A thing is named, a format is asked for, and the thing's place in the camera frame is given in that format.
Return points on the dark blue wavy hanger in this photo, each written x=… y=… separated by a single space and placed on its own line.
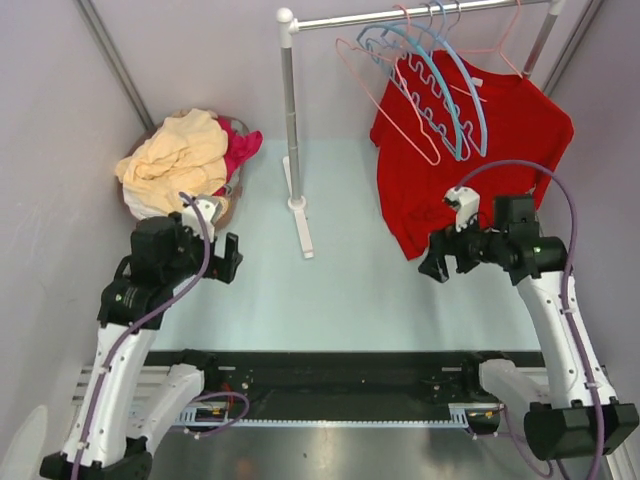
x=425 y=100

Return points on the teal plastic hanger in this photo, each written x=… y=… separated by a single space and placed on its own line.
x=440 y=80

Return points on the white slotted cable duct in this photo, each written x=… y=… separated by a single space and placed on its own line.
x=452 y=416

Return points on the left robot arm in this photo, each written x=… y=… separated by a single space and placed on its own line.
x=168 y=256

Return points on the silver white clothes rack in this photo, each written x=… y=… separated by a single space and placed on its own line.
x=288 y=27

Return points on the magenta pink garment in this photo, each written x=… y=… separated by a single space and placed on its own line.
x=240 y=149

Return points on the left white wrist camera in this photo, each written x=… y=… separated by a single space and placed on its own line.
x=201 y=215

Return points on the light blue plastic hanger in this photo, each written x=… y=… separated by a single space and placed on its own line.
x=451 y=106

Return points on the brown laundry basket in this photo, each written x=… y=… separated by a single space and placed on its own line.
x=231 y=192

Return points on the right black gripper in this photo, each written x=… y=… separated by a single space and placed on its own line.
x=442 y=243

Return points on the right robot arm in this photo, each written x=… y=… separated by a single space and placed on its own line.
x=577 y=413

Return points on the red t shirt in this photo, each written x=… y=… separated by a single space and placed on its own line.
x=415 y=169

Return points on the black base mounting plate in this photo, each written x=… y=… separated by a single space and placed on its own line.
x=352 y=386

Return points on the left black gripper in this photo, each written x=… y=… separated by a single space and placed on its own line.
x=224 y=267

